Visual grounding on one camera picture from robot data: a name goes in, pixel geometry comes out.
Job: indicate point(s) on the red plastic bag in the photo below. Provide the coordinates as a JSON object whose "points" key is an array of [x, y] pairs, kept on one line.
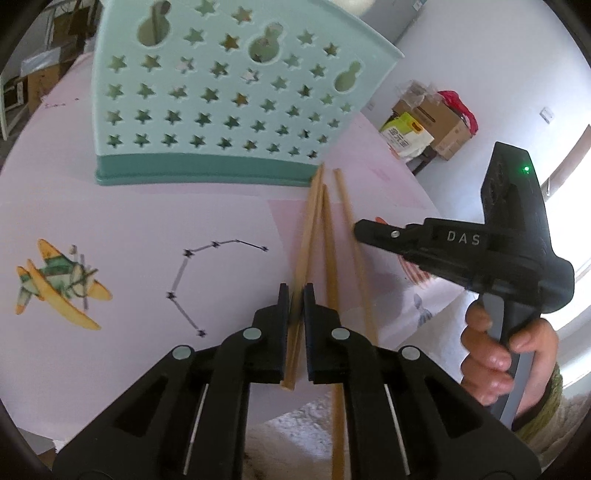
{"points": [[461, 110]]}

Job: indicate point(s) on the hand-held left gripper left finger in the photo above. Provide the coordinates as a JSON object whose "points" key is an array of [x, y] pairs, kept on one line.
{"points": [[268, 350]]}

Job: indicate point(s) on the white fluffy garment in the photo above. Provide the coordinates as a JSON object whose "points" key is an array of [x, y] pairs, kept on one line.
{"points": [[286, 438]]}

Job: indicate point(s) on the mint green utensil holder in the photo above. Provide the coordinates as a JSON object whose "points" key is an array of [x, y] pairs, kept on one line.
{"points": [[221, 101]]}

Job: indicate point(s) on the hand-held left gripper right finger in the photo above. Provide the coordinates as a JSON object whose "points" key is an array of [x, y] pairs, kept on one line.
{"points": [[325, 350]]}

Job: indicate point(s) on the dark wooden stool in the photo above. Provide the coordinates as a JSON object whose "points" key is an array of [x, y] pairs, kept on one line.
{"points": [[427, 161]]}

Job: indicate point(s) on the large cardboard box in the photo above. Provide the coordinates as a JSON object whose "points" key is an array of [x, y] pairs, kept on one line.
{"points": [[443, 124]]}

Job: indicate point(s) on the wooden chopstick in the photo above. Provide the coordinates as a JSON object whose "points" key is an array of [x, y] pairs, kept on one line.
{"points": [[330, 258], [315, 217], [307, 240]]}

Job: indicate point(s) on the person's right hand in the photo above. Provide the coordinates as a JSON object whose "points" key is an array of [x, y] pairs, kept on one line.
{"points": [[482, 360]]}

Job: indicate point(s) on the white wall socket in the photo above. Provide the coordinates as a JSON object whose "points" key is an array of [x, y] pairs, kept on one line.
{"points": [[547, 114]]}

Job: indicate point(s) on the person's right forearm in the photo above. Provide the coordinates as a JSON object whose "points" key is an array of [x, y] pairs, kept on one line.
{"points": [[549, 415]]}

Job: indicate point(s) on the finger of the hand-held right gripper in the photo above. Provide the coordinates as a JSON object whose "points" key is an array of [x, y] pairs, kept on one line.
{"points": [[388, 235]]}

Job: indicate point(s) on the clear plastic bag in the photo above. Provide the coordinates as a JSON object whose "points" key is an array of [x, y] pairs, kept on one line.
{"points": [[415, 94]]}

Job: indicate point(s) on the grey flat box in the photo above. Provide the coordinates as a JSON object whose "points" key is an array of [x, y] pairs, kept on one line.
{"points": [[46, 57]]}

